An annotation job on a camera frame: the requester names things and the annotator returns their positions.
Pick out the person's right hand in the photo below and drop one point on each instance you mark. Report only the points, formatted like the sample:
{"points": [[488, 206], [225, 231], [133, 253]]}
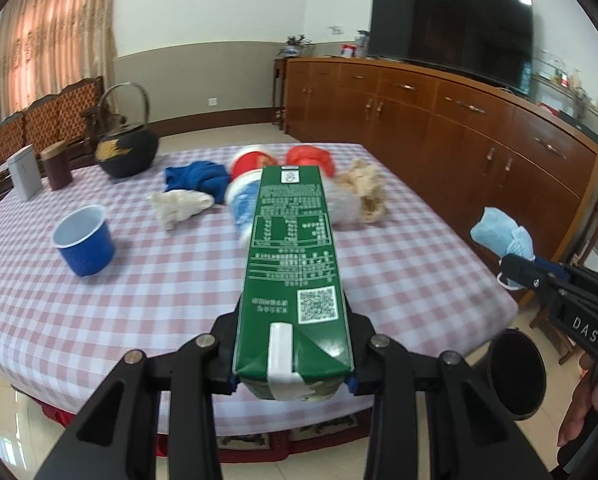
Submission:
{"points": [[586, 405]]}

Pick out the blue paper cup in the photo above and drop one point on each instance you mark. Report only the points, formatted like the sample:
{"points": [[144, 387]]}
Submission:
{"points": [[86, 250]]}

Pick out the crumpled white tissue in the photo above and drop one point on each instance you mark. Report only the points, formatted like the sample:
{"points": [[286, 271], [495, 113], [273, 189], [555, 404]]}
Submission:
{"points": [[179, 207]]}

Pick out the red cloth under table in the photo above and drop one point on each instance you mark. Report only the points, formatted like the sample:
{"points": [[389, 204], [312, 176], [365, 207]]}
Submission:
{"points": [[54, 414]]}

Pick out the pink checked tablecloth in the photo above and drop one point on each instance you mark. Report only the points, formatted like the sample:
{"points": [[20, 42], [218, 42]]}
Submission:
{"points": [[154, 300]]}

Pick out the white tin box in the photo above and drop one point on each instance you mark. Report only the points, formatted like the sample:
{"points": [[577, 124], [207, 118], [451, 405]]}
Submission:
{"points": [[24, 175]]}

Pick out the black iron teapot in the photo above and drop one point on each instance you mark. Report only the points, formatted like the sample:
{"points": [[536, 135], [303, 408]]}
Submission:
{"points": [[126, 152]]}

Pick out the clear bottles on sideboard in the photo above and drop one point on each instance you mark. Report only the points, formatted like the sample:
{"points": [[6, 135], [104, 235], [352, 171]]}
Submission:
{"points": [[363, 45]]}

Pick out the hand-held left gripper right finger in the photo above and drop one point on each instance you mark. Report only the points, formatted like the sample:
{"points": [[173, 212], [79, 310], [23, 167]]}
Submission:
{"points": [[363, 355]]}

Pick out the blue face mask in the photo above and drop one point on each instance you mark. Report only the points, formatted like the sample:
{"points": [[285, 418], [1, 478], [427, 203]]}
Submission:
{"points": [[496, 232]]}

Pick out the clear plastic bag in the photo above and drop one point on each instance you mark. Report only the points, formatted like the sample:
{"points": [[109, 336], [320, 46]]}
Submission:
{"points": [[343, 202]]}

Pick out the wooden upholstered bench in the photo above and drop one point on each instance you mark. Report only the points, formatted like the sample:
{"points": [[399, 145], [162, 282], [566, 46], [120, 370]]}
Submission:
{"points": [[44, 120]]}

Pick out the potted plant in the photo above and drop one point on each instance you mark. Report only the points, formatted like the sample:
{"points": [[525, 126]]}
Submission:
{"points": [[294, 46]]}

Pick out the red plastic bag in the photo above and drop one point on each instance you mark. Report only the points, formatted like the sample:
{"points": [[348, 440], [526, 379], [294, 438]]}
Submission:
{"points": [[311, 157]]}

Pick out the small red box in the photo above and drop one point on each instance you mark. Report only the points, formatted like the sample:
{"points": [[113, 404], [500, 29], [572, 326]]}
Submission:
{"points": [[349, 51]]}

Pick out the red paper cup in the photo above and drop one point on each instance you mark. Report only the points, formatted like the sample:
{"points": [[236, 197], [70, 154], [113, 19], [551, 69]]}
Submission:
{"points": [[251, 160]]}

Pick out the black flat television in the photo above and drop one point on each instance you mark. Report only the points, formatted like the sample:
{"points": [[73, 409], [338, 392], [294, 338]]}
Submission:
{"points": [[449, 25]]}

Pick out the wooden chair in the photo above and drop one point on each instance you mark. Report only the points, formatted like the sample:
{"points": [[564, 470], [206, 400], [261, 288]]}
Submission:
{"points": [[539, 317]]}

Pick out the beige patterned curtain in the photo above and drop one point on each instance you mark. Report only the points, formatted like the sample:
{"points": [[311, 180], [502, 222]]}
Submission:
{"points": [[54, 25]]}

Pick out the blue and white cup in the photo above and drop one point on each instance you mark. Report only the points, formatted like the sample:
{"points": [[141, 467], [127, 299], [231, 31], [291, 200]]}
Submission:
{"points": [[241, 205]]}

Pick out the blue cloth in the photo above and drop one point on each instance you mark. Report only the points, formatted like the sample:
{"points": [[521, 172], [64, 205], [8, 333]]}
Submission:
{"points": [[199, 175]]}

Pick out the long wooden sideboard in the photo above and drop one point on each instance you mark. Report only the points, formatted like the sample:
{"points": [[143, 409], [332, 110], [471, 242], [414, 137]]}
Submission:
{"points": [[429, 130]]}

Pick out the green drink carton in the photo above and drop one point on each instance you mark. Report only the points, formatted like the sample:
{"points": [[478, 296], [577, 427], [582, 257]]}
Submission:
{"points": [[291, 240]]}

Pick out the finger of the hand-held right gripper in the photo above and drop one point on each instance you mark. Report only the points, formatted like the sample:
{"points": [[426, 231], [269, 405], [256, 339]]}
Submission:
{"points": [[521, 267], [579, 275]]}

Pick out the brown round canister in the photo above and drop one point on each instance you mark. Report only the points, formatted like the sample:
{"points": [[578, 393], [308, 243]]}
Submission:
{"points": [[56, 167]]}

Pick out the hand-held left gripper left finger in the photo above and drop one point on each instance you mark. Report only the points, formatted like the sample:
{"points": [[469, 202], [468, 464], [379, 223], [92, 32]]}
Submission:
{"points": [[224, 355]]}

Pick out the white wall outlet with plug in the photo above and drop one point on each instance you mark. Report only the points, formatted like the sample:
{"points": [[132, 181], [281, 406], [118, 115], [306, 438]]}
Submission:
{"points": [[336, 29]]}

